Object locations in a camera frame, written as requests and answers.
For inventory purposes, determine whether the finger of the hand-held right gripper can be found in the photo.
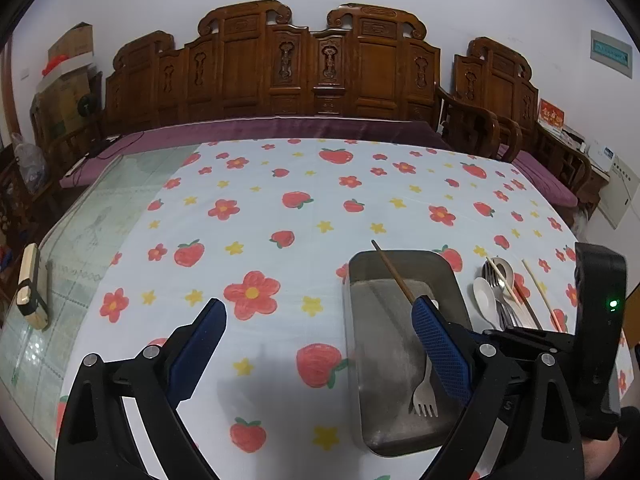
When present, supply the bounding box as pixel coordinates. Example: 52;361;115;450
482;327;576;357

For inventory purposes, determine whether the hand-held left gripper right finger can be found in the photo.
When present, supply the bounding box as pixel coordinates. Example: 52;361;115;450
411;296;584;480

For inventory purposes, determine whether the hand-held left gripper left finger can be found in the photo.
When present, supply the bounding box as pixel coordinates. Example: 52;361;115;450
55;298;227;480

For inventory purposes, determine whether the small metal fork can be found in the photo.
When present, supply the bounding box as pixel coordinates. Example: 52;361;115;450
410;355;440;419

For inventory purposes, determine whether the light wooden chopstick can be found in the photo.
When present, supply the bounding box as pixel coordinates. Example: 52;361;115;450
486;257;522;306
522;259;562;332

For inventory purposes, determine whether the stainless steel tray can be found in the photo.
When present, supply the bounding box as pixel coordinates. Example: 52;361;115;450
342;250;475;458

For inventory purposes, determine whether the person's right forearm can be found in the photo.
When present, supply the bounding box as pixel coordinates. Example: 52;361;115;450
584;405;640;480

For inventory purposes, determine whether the strawberry flower printed tablecloth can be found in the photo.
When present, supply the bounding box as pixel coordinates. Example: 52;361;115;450
55;137;630;480

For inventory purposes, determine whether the purple armchair cushion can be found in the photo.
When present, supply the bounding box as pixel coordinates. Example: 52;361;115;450
500;149;580;208

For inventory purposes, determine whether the wooden brush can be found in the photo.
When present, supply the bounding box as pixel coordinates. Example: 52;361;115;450
14;242;52;332

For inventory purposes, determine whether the white desk device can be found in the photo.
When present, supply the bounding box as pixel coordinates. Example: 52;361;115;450
584;139;620;172

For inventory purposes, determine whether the red card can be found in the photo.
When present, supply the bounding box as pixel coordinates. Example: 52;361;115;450
537;98;567;129

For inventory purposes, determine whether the clear plastic bag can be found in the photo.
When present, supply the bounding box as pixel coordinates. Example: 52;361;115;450
10;132;49;196

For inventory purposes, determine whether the carved wooden armchair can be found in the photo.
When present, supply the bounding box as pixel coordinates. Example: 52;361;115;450
436;36;603;211

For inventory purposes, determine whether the black fan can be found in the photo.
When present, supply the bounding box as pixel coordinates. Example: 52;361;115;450
77;92;99;120

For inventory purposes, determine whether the large cardboard box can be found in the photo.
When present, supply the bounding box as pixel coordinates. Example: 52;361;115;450
30;66;104;137

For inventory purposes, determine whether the carved wooden sofa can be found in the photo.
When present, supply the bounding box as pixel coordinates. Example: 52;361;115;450
102;0;443;133

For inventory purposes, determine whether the small cardboard box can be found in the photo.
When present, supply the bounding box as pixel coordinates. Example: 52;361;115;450
47;22;96;64

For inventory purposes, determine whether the white wall box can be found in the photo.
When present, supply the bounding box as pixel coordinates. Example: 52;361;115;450
596;154;640;232

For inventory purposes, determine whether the black cable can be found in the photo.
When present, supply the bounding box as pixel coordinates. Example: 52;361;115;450
64;131;147;177

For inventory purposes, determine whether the grey wall panel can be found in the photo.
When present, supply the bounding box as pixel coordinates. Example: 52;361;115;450
590;29;634;79

